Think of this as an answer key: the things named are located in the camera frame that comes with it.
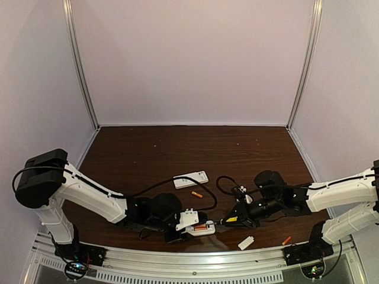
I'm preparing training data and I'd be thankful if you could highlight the yellow handled screwdriver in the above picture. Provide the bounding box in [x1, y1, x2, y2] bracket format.
[216, 217, 238, 224]

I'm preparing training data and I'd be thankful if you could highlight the small white remote control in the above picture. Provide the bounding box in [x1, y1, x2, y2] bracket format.
[184, 220, 216, 237]

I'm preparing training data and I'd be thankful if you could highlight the small white battery cover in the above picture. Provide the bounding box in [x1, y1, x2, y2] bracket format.
[237, 235, 255, 251]

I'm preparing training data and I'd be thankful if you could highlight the large white remote control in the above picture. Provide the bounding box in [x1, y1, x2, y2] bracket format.
[173, 170, 209, 189]

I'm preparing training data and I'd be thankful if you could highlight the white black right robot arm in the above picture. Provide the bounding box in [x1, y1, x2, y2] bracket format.
[220, 161, 378, 245]

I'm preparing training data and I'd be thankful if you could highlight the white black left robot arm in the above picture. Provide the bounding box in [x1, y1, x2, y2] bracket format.
[12, 149, 216, 245]

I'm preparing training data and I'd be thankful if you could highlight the red orange battery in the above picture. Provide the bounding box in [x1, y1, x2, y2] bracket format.
[191, 191, 203, 198]
[282, 236, 291, 246]

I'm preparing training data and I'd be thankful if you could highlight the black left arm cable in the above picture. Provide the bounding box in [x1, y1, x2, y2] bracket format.
[11, 165, 219, 212]

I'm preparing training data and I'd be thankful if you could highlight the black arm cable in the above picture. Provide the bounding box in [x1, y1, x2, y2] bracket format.
[216, 176, 377, 198]
[11, 165, 219, 212]

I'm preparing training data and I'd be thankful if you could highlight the aluminium front rail frame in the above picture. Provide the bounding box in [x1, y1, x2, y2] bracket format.
[20, 232, 368, 283]

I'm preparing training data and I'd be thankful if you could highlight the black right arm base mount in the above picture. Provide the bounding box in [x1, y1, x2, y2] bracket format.
[283, 238, 334, 266]

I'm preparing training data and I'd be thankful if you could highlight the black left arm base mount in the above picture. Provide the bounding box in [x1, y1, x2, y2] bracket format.
[54, 243, 107, 266]

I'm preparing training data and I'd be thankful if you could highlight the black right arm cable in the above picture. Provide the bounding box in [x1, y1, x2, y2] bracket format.
[216, 176, 377, 198]

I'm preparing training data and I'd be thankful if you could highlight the right aluminium corner post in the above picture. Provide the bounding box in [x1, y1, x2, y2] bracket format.
[286, 0, 323, 131]

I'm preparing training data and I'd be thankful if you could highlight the aluminium corner post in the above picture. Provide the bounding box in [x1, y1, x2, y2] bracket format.
[63, 0, 100, 131]
[286, 0, 323, 131]

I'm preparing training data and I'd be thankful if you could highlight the left aluminium corner post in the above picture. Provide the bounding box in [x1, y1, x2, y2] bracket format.
[63, 0, 100, 131]

